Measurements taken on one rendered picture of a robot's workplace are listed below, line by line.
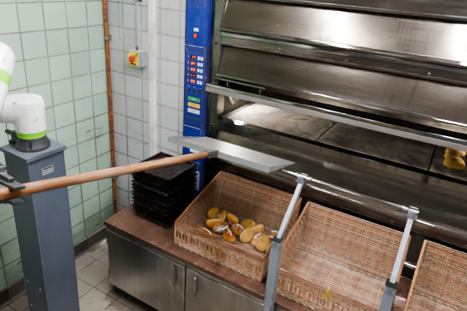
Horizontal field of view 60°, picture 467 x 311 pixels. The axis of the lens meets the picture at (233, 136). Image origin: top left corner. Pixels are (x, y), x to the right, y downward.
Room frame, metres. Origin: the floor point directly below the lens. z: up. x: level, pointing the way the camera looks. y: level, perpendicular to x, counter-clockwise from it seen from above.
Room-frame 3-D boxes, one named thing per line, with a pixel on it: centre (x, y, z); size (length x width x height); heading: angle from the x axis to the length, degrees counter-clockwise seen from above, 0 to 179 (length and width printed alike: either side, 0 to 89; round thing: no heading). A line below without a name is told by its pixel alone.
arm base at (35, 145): (1.73, 0.98, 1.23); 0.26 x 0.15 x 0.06; 59
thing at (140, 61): (2.57, 0.65, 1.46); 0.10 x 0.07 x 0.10; 61
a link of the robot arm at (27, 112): (1.70, 0.94, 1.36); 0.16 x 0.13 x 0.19; 102
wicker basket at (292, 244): (1.64, -0.57, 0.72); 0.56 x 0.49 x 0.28; 62
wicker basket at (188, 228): (1.94, -0.06, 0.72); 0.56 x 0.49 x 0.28; 61
